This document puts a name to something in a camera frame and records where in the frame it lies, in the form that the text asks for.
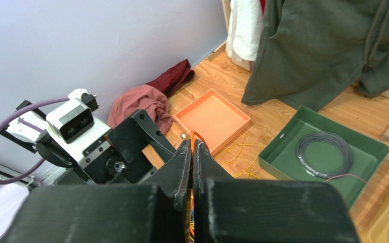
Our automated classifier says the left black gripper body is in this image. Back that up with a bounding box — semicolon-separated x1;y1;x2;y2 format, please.
36;109;176;184

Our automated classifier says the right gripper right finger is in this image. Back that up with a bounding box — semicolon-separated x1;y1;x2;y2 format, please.
193;140;360;242

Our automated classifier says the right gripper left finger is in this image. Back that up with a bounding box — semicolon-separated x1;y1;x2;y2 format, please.
1;140;191;242

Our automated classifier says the orange cable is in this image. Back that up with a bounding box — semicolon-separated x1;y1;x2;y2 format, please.
187;130;209;243

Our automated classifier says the pink thin cable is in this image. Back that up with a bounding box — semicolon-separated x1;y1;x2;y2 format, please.
322;173;369;185

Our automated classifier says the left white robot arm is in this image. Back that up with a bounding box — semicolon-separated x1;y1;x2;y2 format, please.
0;94;175;190

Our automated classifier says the dusty pink garment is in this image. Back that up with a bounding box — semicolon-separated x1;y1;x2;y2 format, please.
107;85;173;134

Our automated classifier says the green plastic tray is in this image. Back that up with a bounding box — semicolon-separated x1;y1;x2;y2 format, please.
258;106;389;208

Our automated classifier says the orange plastic tray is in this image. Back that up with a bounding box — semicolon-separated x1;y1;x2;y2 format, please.
173;89;251;155

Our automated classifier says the dark red garment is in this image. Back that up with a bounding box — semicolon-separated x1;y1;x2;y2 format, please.
145;59;195;98

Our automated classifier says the white tank top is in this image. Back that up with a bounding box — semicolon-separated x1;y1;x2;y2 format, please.
225;0;266;71

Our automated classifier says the olive green jacket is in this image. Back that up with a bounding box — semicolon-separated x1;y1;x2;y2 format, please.
242;1;389;111

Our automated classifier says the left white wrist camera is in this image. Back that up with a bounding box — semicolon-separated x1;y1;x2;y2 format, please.
46;89;110;162

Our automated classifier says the black coiled cable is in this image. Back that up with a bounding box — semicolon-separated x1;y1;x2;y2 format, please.
296;131;354;179

